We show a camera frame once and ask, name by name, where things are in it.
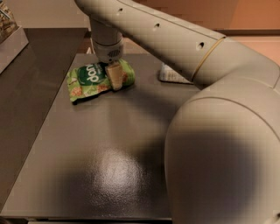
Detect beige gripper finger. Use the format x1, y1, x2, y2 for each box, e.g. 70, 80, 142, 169
105, 61, 123, 91

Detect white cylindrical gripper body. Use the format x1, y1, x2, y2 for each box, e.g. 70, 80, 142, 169
90, 19, 123, 63

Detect green rice chip bag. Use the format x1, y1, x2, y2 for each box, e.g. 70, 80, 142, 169
66, 59, 136, 102

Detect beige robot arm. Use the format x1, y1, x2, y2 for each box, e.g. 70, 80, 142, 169
74, 0, 280, 224

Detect clear plastic water bottle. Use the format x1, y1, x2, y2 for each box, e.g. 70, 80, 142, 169
159, 63, 192, 84

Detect dark side counter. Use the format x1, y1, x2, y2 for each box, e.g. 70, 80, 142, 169
0, 28, 88, 210

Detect white box with snacks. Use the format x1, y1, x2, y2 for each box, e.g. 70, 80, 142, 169
0, 0, 29, 74

